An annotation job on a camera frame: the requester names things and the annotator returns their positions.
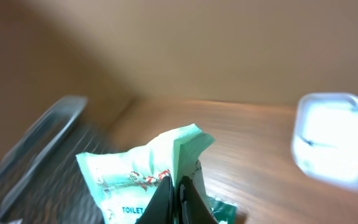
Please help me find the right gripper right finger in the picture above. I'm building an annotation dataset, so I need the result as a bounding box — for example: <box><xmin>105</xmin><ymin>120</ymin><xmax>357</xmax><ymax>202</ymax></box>
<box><xmin>178</xmin><ymin>176</ymin><xmax>217</xmax><ymax>224</ymax></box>

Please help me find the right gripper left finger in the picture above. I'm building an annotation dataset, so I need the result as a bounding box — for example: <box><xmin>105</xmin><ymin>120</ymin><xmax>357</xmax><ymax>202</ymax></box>
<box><xmin>136</xmin><ymin>176</ymin><xmax>174</xmax><ymax>224</ymax></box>

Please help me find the pale green wipes packet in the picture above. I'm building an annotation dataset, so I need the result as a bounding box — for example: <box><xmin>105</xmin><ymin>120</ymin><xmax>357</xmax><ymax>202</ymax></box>
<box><xmin>76</xmin><ymin>124</ymin><xmax>236</xmax><ymax>223</ymax></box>

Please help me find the white barcode scanner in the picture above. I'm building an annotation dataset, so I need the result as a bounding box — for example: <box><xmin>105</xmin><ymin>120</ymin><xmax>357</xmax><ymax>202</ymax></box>
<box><xmin>291</xmin><ymin>92</ymin><xmax>358</xmax><ymax>192</ymax></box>

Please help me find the grey plastic mesh basket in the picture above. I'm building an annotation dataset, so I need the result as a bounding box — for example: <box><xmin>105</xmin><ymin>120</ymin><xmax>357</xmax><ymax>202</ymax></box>
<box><xmin>0</xmin><ymin>95</ymin><xmax>113</xmax><ymax>223</ymax></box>

